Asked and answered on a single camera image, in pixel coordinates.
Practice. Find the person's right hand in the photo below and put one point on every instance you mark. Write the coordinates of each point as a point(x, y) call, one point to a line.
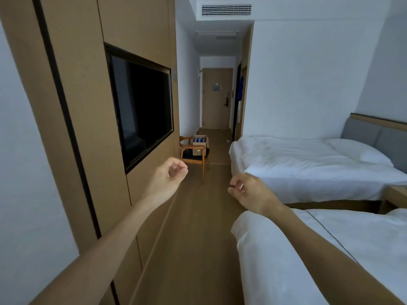
point(254, 195)

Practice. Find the white bed with grey headboard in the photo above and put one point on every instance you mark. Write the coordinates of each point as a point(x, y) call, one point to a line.
point(311, 168)

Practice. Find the person's right thumb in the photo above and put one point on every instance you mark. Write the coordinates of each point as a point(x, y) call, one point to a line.
point(234, 194)

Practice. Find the wooden wall panel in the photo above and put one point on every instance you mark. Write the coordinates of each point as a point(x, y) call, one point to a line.
point(95, 123)

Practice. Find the person's left forearm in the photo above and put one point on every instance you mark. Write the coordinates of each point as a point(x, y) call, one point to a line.
point(105, 247)

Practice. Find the wooden entrance door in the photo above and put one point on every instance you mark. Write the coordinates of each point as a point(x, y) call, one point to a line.
point(217, 99)

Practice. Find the black wall television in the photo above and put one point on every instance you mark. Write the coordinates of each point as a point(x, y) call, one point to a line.
point(141, 106)

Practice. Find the cardboard box of bottles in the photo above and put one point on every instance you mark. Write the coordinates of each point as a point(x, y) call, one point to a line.
point(200, 144)

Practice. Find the white bed with dark piping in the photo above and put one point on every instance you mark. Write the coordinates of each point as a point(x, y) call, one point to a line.
point(318, 250)

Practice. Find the wooden armchair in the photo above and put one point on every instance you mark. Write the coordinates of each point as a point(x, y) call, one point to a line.
point(195, 155)

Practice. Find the wooden nightstand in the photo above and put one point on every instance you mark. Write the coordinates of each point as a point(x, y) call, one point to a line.
point(396, 197)

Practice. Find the person's left hand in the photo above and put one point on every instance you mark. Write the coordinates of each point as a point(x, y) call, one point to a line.
point(163, 184)

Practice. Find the person's right forearm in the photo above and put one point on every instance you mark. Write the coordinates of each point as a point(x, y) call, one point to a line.
point(321, 254)

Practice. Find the grey door sign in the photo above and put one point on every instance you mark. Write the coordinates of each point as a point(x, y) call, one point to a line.
point(217, 88)

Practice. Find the white pillow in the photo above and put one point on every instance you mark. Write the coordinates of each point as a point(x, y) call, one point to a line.
point(359, 150)

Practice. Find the white ceiling air vent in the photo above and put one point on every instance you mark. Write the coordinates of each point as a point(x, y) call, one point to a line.
point(226, 10)

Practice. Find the person's left thumb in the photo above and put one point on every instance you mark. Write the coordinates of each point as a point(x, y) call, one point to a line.
point(182, 173)

